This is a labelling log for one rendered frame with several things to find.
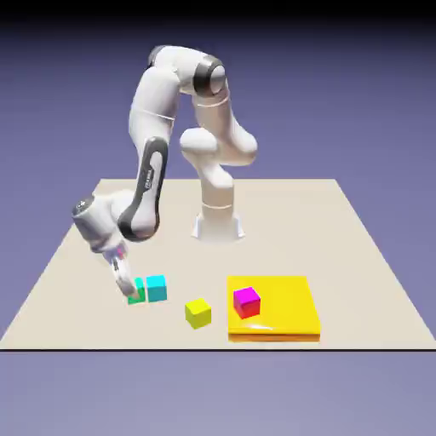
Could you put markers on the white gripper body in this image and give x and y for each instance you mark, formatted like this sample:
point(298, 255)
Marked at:
point(121, 273)

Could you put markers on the small green cube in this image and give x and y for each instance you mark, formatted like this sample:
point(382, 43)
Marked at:
point(139, 287)

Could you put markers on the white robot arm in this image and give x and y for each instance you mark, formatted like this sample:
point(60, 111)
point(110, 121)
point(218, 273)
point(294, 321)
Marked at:
point(150, 115)

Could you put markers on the small cyan cube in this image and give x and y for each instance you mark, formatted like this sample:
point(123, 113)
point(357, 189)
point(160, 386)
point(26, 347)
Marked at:
point(156, 288)

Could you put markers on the small yellow cube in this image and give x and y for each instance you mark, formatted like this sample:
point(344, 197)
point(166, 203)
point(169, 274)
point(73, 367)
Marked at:
point(198, 313)

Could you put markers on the small magenta cube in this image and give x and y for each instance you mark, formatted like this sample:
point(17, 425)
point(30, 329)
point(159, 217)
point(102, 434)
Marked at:
point(246, 302)

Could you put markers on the large yellow box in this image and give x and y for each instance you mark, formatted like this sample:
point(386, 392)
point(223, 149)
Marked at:
point(286, 306)

